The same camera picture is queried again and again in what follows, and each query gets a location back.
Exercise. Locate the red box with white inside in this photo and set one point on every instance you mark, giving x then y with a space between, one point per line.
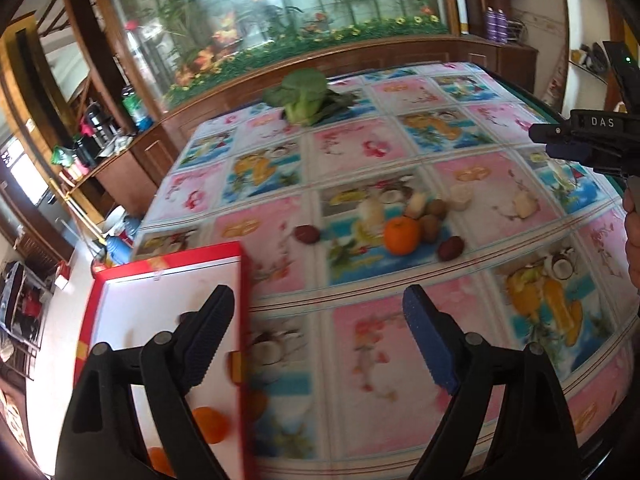
145 320

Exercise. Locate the blue water jug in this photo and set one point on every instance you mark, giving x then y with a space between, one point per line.
119 249

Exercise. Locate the medium orange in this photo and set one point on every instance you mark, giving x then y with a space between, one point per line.
210 422

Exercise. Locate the person's right hand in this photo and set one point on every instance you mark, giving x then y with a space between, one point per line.
633 240

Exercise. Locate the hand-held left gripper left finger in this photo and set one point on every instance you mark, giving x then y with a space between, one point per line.
207 340

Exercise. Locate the painted flower glass panel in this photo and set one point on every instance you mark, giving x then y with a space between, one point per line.
270 15

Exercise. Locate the pale beige food chunk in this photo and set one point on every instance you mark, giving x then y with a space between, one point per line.
371 210
522 205
461 196
415 205

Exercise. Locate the wooden corner cabinet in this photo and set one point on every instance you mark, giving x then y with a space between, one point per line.
505 65

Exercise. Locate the small orange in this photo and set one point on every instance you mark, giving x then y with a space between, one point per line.
160 461

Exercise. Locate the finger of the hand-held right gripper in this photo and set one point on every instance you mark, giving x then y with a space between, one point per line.
570 151
595 127

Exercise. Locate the fruit printed tablecloth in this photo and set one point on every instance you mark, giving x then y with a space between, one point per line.
400 160

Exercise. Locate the green leafy vegetable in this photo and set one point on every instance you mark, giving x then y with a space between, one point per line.
305 95

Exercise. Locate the large orange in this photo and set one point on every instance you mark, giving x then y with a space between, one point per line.
401 235

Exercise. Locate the green plastic bottle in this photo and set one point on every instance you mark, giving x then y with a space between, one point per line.
136 109

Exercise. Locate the wooden sideboard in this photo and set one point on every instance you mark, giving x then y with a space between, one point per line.
125 170

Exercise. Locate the brown kiwi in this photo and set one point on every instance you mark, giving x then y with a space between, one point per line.
437 208
429 226

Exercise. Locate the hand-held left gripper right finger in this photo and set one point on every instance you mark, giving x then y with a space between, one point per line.
432 345

